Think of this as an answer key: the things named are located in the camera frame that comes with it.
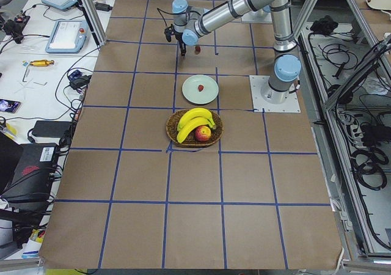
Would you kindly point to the black power adapter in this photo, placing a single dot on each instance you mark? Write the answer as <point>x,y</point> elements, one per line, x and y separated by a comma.
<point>50,129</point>

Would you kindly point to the black computer box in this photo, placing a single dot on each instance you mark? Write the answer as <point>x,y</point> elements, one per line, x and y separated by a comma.
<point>26,169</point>

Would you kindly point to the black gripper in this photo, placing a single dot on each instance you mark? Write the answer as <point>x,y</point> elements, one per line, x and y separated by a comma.
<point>182,46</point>

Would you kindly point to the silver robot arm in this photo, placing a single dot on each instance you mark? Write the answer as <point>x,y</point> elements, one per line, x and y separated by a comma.
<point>192,23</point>

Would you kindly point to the aluminium frame post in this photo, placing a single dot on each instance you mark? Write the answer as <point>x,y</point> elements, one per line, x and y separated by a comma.
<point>93,21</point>

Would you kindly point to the red apple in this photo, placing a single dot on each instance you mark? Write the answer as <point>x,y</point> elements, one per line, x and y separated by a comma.
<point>202,133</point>

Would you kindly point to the light green plate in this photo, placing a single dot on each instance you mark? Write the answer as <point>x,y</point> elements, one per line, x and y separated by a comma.
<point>208,94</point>

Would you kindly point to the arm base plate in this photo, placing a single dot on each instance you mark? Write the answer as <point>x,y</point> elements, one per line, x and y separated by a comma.
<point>260,17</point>
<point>265,99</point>

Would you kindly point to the yellow handled tool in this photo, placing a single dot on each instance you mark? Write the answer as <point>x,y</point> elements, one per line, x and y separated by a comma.
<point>41,63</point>

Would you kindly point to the yellow banana bunch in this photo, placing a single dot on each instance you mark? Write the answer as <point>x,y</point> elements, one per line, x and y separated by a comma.
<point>192,119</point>

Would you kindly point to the near teach pendant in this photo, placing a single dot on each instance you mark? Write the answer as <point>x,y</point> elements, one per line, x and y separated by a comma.
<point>67,37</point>

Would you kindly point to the wicker fruit basket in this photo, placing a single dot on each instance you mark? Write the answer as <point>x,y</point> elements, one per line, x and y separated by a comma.
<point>190,141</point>

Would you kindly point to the smartphone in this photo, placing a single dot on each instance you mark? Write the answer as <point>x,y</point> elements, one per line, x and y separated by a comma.
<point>9,106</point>

